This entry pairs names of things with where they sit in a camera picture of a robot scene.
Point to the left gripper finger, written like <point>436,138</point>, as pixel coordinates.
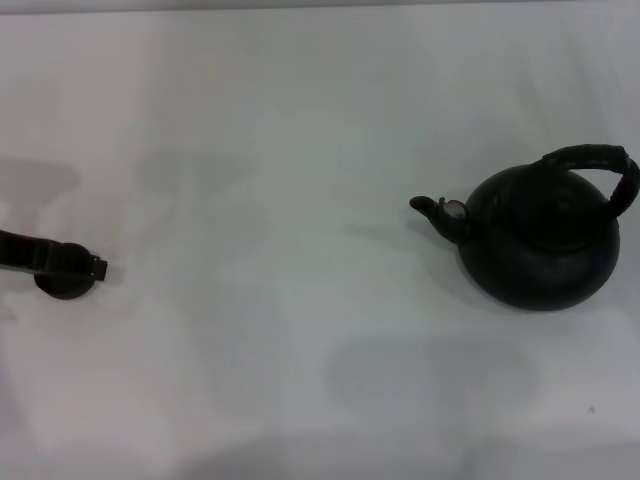
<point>60,260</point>

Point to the dark brown round teacup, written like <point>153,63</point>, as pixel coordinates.
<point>64,289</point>

